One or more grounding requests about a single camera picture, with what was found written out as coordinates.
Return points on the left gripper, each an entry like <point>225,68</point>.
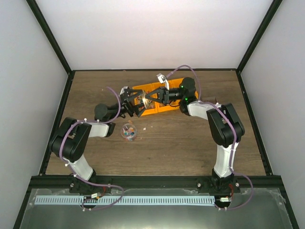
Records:
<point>126,102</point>

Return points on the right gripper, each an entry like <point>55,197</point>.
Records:
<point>163,95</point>

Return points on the orange bin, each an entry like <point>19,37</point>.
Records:
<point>162,108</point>
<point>175,82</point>
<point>147,111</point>

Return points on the clear plastic jar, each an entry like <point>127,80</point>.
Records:
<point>129,132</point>

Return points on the brown plastic scoop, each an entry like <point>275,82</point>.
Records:
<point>210,99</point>

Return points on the gold jar lid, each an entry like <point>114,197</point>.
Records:
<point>145,101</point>

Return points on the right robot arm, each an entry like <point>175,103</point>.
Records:
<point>225,125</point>

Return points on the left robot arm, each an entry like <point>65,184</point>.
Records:
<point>70,140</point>

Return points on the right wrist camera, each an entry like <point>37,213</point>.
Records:
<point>163,80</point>

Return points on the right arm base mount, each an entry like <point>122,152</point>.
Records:
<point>217,185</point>

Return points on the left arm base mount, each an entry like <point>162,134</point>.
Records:
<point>84,188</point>

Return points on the black aluminium frame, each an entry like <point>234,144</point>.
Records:
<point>42,180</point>

